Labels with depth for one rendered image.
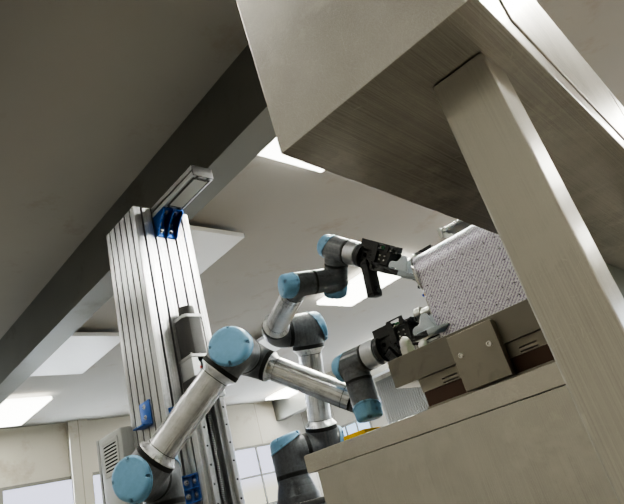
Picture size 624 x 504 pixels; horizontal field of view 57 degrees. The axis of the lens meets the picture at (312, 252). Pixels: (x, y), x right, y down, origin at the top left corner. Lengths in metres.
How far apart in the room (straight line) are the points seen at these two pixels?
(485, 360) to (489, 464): 0.19
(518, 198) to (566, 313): 0.11
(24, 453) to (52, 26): 7.71
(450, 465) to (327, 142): 0.71
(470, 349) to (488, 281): 0.27
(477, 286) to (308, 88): 0.87
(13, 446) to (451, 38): 9.55
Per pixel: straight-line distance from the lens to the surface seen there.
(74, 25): 3.02
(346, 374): 1.57
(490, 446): 1.12
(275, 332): 1.98
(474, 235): 1.43
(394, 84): 0.60
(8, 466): 9.81
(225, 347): 1.61
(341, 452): 1.31
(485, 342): 1.15
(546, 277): 0.53
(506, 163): 0.56
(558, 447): 1.08
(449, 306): 1.44
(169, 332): 2.17
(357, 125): 0.64
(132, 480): 1.66
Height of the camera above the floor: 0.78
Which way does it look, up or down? 24 degrees up
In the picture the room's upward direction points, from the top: 16 degrees counter-clockwise
